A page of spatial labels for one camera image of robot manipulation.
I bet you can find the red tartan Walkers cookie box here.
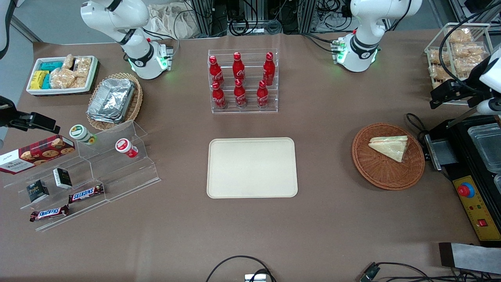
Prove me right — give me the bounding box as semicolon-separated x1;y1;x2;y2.
0;135;76;175

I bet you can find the small black box white label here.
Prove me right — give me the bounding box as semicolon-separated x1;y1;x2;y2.
53;168;73;190

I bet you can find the black looped cable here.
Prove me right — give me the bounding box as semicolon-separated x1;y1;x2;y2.
205;255;277;282

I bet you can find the grey strip with black end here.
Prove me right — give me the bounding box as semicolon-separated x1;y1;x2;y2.
438;242;501;275

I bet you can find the yellow snack packet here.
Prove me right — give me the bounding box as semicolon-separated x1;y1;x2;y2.
30;70;50;90

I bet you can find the green lid sunflower cup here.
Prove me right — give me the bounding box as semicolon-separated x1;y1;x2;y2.
69;124;97;146

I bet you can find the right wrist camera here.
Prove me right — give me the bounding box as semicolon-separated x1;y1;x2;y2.
0;96;17;128

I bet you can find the black left wrist camera cable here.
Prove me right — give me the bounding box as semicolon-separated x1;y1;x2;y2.
439;11;501;94

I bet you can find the white rectangular snack bin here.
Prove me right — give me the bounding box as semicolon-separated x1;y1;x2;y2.
26;56;99;97

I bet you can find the stack of foil trays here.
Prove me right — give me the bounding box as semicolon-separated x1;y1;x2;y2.
87;78;137;124

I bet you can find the red lid cup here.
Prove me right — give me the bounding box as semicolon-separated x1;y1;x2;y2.
115;138;139;159

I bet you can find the small black box gold print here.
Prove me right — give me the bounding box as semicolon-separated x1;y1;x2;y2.
26;179;50;203

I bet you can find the clear acrylic stepped shelf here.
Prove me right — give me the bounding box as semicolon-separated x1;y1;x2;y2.
3;157;108;232
76;119;161;202

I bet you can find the clear acrylic bottle rack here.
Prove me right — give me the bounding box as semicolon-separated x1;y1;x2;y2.
207;48;279;114

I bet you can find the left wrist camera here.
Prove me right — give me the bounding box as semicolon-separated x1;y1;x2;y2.
468;66;489;94

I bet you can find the red Coca-Cola bottle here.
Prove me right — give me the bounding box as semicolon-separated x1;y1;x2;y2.
209;55;225;87
232;52;246;81
263;52;276;86
256;80;270;109
212;81;228;110
234;79;248;108

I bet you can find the Snickers chocolate bar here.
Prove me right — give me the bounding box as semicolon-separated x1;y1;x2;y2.
29;205;70;223
68;184;105;204

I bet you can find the white wire rack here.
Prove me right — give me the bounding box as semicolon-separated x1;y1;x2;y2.
424;22;496;106

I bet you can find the oval light wicker basket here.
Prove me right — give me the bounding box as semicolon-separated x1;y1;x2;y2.
86;72;144;132

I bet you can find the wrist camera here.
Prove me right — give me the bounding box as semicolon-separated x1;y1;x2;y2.
0;96;17;128
468;66;489;94

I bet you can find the black sealing machine yellow panel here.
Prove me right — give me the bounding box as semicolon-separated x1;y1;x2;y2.
424;103;501;248

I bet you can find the cream plastic serving tray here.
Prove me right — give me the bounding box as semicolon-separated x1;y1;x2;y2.
207;137;299;199

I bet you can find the red emergency stop button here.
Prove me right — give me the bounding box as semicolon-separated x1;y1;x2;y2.
458;182;475;199

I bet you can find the triangle sandwich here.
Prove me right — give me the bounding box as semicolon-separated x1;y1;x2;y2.
368;135;409;163

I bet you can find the black connector with cable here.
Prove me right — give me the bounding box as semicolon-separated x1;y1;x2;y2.
359;262;501;282

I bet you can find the aluminium frame post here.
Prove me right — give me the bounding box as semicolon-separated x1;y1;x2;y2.
190;0;214;38
299;0;317;33

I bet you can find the round brown wicker basket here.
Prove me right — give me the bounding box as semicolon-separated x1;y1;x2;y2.
351;123;426;191

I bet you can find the black machine power cable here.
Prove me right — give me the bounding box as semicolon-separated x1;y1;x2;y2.
405;112;429;144

